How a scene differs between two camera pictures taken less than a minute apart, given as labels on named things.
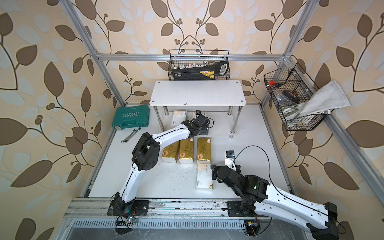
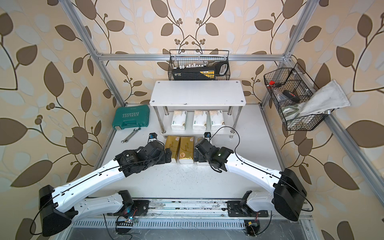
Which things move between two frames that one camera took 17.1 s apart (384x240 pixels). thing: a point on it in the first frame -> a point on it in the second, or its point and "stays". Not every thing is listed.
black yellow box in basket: x=194 y=72 stays
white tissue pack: x=178 y=117 stays
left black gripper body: x=206 y=133 -> x=161 y=161
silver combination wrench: x=132 y=133 stays
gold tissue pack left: x=170 y=153 stays
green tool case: x=131 y=117 stays
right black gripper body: x=237 y=191 -> x=209 y=160
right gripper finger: x=214 y=168 -> x=198 y=157
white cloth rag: x=330 y=97 stays
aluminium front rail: x=99 y=208 stays
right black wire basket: x=288 y=86 stays
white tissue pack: x=204 y=181 -> x=216 y=120
